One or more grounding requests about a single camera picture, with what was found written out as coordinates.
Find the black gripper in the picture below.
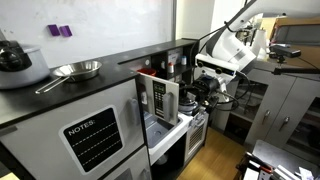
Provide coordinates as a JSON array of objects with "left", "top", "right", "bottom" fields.
[{"left": 182, "top": 74, "right": 221, "bottom": 103}]

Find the grey toy microwave door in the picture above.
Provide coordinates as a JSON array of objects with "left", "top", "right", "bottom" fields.
[{"left": 137, "top": 72, "right": 181, "bottom": 127}]

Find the small pot with black lid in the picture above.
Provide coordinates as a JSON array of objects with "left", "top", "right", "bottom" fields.
[{"left": 177, "top": 96, "right": 201, "bottom": 117}]

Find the grey vented oven door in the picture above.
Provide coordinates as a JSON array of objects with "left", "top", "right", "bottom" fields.
[{"left": 184, "top": 112, "right": 210, "bottom": 163}]

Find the grey plastic sink basin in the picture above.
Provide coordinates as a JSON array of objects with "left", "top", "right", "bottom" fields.
[{"left": 143, "top": 111, "right": 184, "bottom": 150}]

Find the red bowl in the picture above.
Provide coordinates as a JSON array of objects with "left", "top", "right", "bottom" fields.
[{"left": 136, "top": 67, "right": 157, "bottom": 77}]

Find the grey round bowl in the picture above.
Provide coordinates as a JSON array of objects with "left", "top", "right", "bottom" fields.
[{"left": 155, "top": 154, "right": 168, "bottom": 167}]

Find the black white toy kitchen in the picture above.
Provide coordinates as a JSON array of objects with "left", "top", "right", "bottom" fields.
[{"left": 0, "top": 37, "right": 218, "bottom": 180}]

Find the white whiteboard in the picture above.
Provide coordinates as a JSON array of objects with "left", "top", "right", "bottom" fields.
[{"left": 0, "top": 0, "right": 177, "bottom": 69}]

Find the grey glass door cabinet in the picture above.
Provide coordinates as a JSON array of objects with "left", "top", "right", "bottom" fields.
[{"left": 212, "top": 59, "right": 320, "bottom": 162}]

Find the steel frying pan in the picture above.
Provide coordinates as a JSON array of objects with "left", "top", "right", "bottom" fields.
[{"left": 34, "top": 59, "right": 103, "bottom": 95}]

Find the wooden box with dark panel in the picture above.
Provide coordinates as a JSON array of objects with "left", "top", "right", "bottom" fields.
[{"left": 269, "top": 14, "right": 320, "bottom": 72}]

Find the purple magnet block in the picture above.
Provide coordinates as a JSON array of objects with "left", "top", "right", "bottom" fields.
[
  {"left": 46, "top": 23, "right": 61, "bottom": 37},
  {"left": 58, "top": 24, "right": 73, "bottom": 38}
]

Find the fridge door with chalkboard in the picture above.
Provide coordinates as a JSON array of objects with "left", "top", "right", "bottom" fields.
[{"left": 0, "top": 78, "right": 145, "bottom": 180}]

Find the large silver cooking pot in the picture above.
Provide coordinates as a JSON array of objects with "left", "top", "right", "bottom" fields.
[{"left": 0, "top": 44, "right": 51, "bottom": 91}]

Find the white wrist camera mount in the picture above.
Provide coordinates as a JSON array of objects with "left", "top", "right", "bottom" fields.
[{"left": 194, "top": 52, "right": 240, "bottom": 77}]

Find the red handled tool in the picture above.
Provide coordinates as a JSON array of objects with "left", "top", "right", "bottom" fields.
[{"left": 245, "top": 151, "right": 273, "bottom": 175}]

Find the black camera on boom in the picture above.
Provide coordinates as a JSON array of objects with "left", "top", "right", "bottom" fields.
[{"left": 268, "top": 43, "right": 302, "bottom": 65}]

